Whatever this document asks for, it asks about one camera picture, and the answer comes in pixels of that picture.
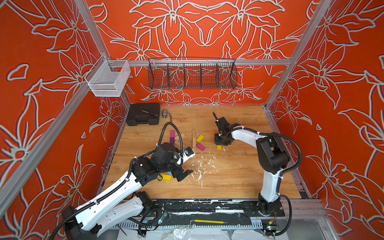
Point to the black wire basket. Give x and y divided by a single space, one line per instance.
192 73

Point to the black plastic tool case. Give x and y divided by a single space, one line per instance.
143 114

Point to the white mesh basket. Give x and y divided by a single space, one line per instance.
108 78

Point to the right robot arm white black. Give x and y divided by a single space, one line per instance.
273 158

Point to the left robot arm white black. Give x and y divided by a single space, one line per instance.
124 199

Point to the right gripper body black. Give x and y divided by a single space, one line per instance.
223 139

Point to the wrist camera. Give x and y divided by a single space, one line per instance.
222 124
188 153

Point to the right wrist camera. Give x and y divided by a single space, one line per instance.
222 124

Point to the magenta block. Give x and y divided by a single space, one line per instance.
200 147
172 134

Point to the yellow pencil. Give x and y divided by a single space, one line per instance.
210 222

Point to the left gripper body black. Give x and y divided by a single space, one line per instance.
177 171

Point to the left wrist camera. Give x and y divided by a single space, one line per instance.
188 153

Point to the metal ball valve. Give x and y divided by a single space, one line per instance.
167 115

